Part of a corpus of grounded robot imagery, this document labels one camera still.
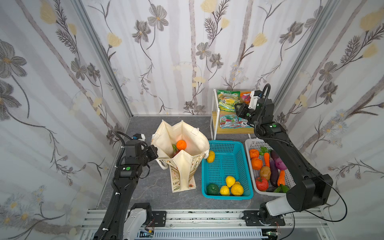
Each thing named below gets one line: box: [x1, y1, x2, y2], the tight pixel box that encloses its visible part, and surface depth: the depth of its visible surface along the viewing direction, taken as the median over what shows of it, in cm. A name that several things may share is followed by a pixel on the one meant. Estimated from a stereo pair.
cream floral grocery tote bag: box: [151, 119, 210, 193], surface depth 82 cm
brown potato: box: [260, 166, 272, 181], surface depth 87 cm
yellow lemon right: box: [226, 175, 236, 188], surface depth 85 cm
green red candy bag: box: [219, 114, 247, 129], surface depth 94 cm
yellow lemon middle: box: [220, 185, 230, 197], surface depth 81 cm
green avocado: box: [206, 183, 220, 196], surface depth 81 cm
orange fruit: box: [176, 139, 187, 151], surface depth 97 cm
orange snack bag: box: [240, 91, 252, 105], surface depth 84 cm
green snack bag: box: [217, 89, 241, 113], surface depth 80 cm
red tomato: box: [256, 177, 269, 192], surface depth 81 cm
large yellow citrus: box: [231, 181, 244, 197], surface depth 80 cm
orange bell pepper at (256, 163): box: [251, 157, 263, 171], surface depth 89 cm
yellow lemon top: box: [207, 150, 216, 163], surface depth 95 cm
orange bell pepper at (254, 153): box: [249, 149, 260, 159], surface depth 94 cm
